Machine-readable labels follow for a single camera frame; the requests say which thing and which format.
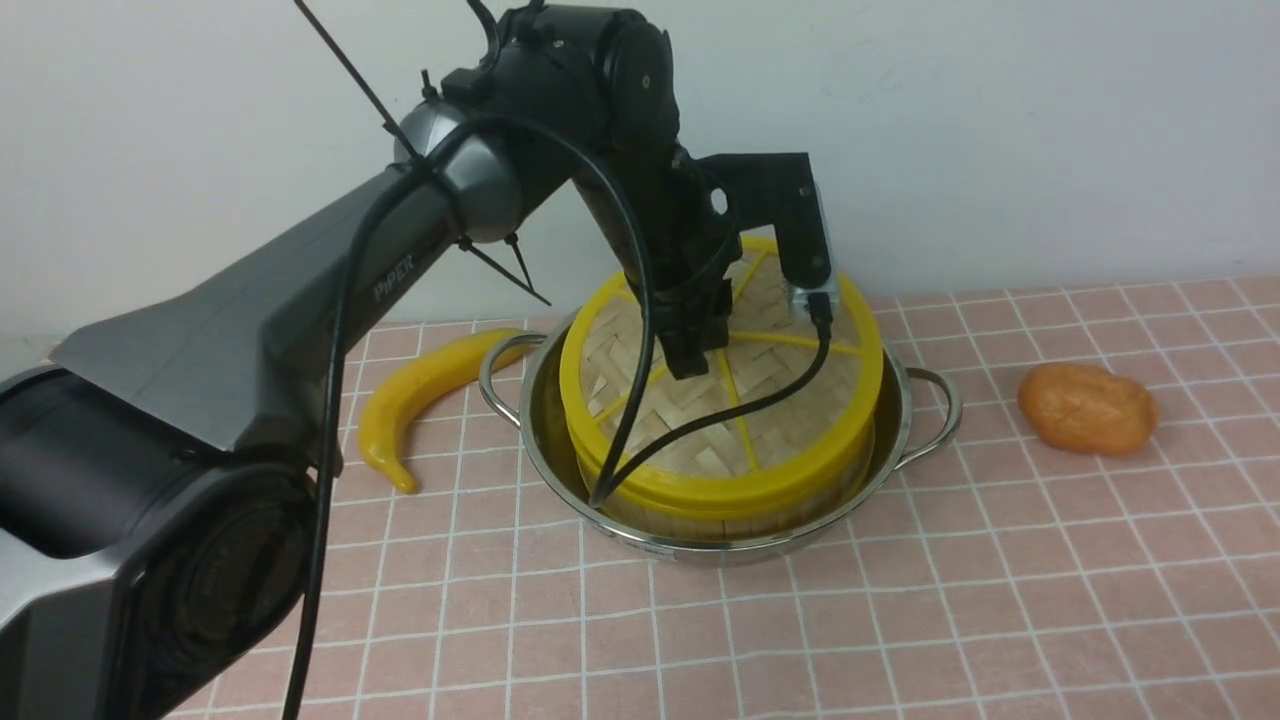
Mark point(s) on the orange-brown potato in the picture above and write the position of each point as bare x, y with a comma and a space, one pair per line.
1086, 409

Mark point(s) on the pink checkered tablecloth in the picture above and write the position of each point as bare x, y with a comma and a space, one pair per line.
997, 578

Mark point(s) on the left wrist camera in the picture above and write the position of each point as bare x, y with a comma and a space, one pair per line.
778, 189

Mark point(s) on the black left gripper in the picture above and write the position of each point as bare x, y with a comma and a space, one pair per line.
689, 246

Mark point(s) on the yellow bamboo steamer lid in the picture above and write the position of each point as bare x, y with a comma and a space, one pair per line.
770, 346

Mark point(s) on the yellow plastic banana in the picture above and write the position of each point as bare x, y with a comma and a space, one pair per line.
397, 403

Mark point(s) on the yellow bamboo steamer basket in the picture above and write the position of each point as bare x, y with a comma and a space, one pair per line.
786, 476

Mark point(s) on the stainless steel pot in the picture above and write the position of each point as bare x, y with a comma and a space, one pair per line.
542, 422

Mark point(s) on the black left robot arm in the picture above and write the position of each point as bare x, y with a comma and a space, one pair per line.
167, 479

